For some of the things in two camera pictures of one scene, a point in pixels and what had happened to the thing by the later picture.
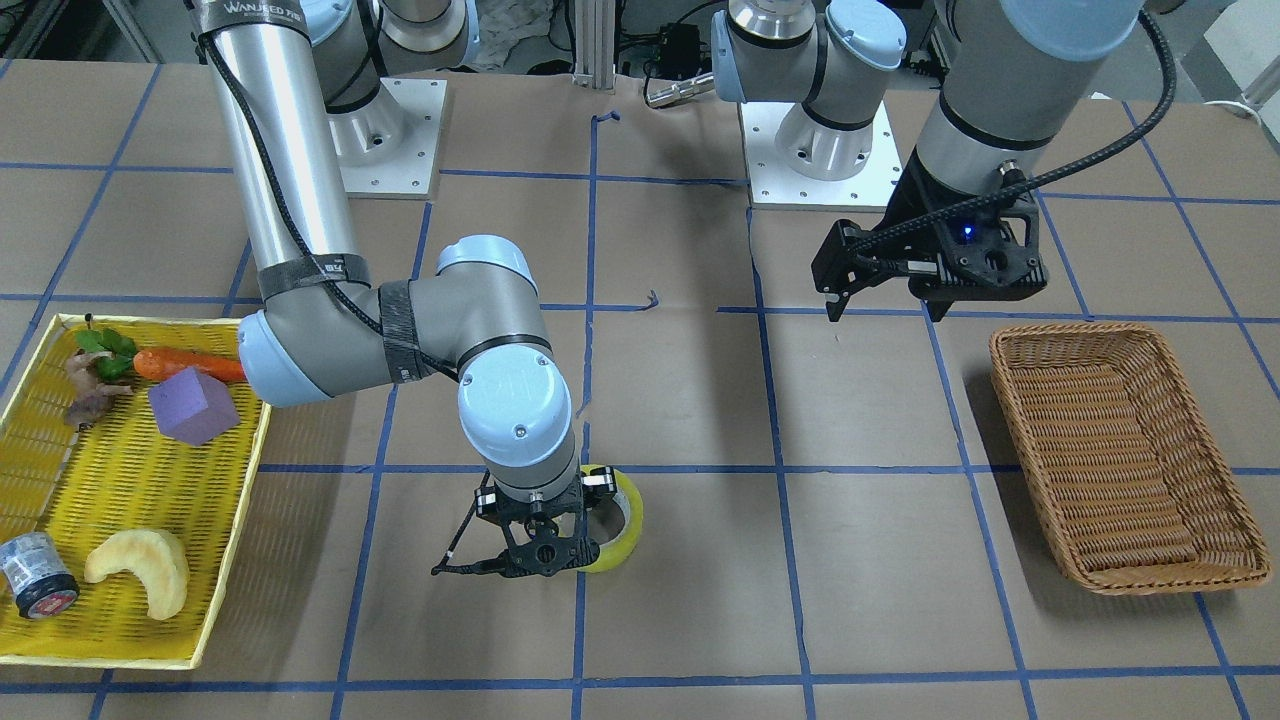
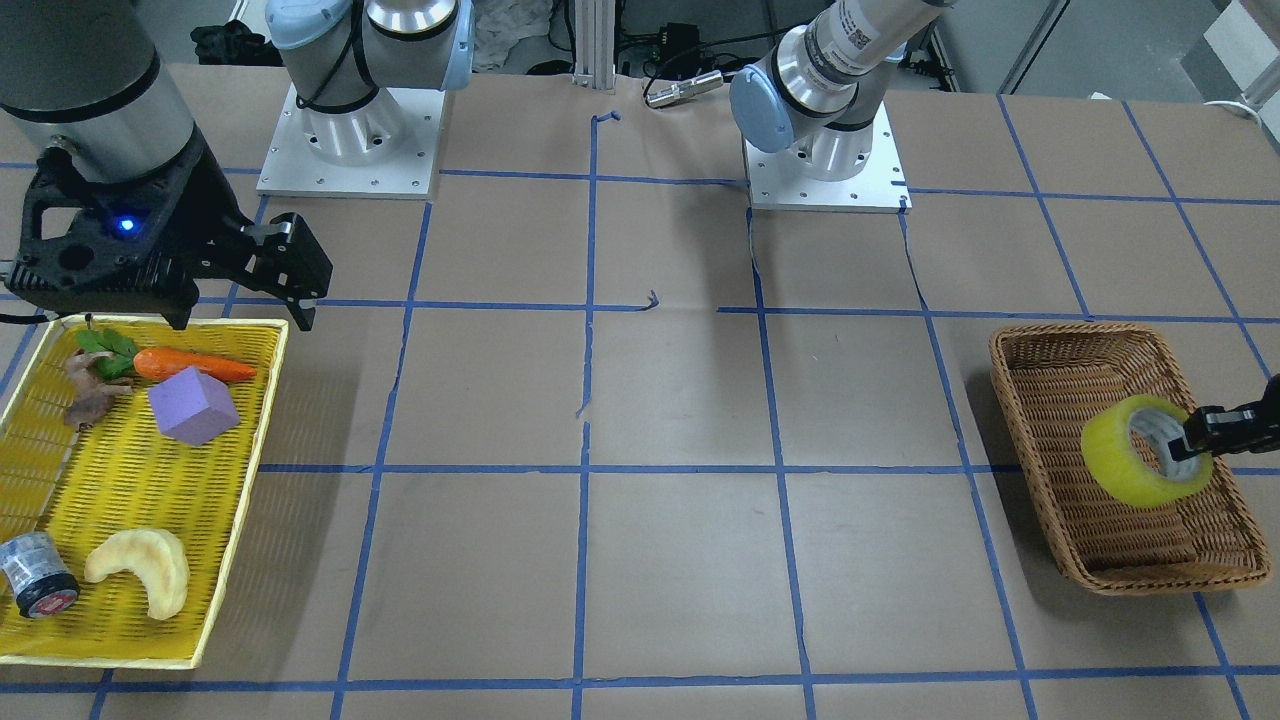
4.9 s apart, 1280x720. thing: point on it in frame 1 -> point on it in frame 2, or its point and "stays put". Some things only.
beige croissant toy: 153,557 stays put
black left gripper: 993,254 -> 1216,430
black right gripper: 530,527 -> 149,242
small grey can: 35,570 stays put
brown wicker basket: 1135,490 stays put
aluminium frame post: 595,43 stays put
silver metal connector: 688,87 stays put
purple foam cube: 193,408 stays put
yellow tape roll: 629,490 -> 1115,468
